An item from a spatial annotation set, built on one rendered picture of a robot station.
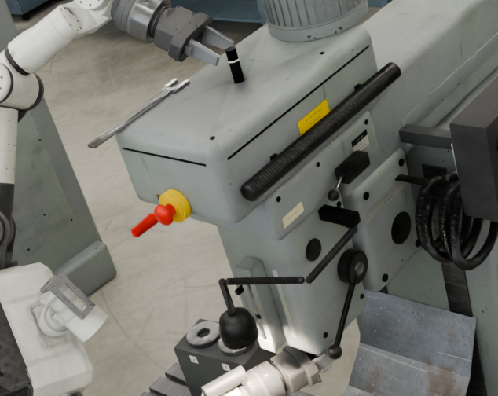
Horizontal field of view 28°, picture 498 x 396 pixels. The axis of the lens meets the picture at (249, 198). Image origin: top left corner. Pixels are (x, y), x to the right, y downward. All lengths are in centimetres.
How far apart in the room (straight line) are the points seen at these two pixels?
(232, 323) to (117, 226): 355
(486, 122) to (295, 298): 49
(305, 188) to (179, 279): 300
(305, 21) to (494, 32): 60
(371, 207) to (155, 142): 51
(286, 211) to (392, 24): 61
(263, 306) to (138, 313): 273
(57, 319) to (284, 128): 54
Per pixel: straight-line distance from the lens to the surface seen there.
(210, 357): 242
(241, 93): 175
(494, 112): 185
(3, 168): 192
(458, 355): 242
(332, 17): 188
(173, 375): 271
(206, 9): 735
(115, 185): 578
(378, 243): 203
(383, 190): 201
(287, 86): 173
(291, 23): 188
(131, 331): 455
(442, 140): 199
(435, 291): 240
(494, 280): 228
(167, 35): 178
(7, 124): 193
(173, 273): 483
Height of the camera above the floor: 260
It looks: 30 degrees down
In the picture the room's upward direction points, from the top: 17 degrees counter-clockwise
